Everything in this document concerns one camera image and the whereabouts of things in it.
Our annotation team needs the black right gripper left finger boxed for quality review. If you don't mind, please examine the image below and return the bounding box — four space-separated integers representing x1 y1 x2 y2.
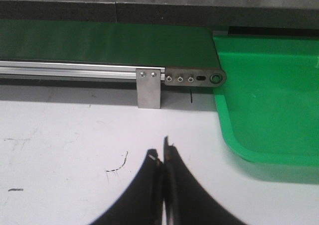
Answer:
92 149 164 225

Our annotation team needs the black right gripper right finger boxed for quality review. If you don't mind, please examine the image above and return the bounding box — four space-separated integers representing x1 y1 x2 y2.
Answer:
163 136 243 225

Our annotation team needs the dark conveyor end plate right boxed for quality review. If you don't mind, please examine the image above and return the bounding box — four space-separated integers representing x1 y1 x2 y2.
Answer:
164 67 227 88

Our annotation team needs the green plastic tray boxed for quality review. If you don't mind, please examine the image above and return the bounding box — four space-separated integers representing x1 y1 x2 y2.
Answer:
212 34 319 185

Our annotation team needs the green conveyor belt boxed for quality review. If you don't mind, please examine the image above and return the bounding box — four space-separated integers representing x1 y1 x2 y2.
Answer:
0 19 217 68

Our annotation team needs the grey stone countertop slab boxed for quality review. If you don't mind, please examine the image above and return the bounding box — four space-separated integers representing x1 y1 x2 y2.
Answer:
0 0 319 29

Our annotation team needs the steel conveyor support bracket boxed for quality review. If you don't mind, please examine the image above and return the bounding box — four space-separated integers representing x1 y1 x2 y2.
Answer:
136 69 161 109

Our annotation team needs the aluminium conveyor side rail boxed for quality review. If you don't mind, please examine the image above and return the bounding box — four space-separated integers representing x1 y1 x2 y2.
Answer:
0 61 165 81

